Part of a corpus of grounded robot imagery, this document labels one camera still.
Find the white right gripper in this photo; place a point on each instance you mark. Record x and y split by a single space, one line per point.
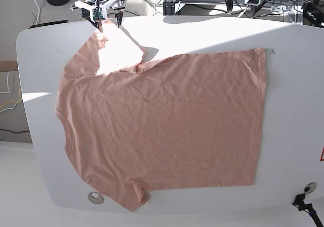
98 11

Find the pink T-shirt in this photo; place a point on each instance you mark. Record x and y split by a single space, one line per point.
186 121

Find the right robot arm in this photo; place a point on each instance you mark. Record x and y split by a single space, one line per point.
95 24

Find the metal table grommet left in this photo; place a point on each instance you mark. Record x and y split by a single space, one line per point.
95 198

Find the metal table grommet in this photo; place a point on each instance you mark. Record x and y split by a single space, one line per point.
95 198
310 188

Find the metal table grommet right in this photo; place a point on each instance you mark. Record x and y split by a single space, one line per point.
310 188

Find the black camera clamp mount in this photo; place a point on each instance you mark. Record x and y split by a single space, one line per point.
301 206

